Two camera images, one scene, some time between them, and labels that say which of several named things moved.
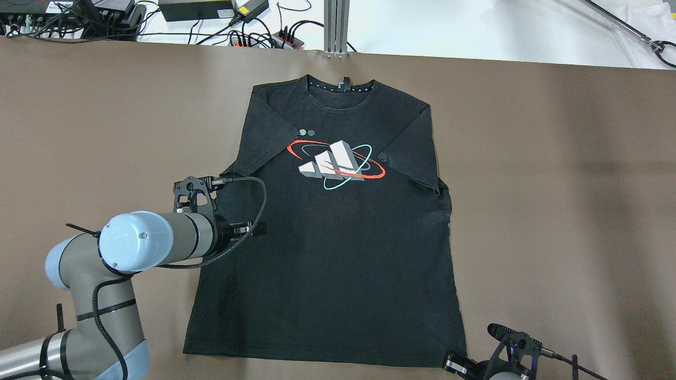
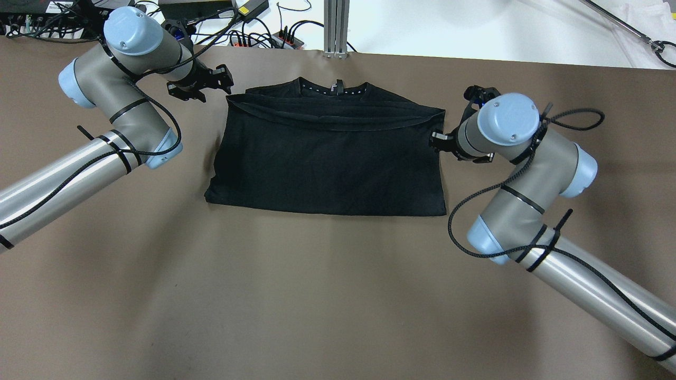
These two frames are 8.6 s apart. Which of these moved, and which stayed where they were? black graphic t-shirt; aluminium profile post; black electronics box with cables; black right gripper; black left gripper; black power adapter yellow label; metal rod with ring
Moved: black graphic t-shirt; black right gripper; black left gripper
Stayed: black electronics box with cables; black power adapter yellow label; metal rod with ring; aluminium profile post
